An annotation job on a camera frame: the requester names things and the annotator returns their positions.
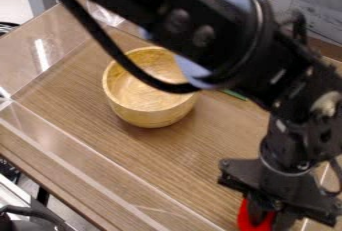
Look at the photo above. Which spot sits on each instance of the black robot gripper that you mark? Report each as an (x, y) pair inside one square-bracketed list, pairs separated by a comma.
[(292, 196)]

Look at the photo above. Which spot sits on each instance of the red felt strawberry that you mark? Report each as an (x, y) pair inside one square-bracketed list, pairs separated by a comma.
[(244, 223)]

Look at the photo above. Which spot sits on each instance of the light wooden bowl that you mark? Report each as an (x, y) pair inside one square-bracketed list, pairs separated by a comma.
[(139, 104)]

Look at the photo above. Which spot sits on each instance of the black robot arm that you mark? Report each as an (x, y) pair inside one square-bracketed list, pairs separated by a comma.
[(234, 45)]

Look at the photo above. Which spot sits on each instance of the green rectangular block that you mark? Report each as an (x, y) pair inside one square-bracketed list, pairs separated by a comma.
[(234, 94)]

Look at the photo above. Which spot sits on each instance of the black clamp under table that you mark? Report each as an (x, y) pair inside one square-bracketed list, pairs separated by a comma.
[(17, 218)]

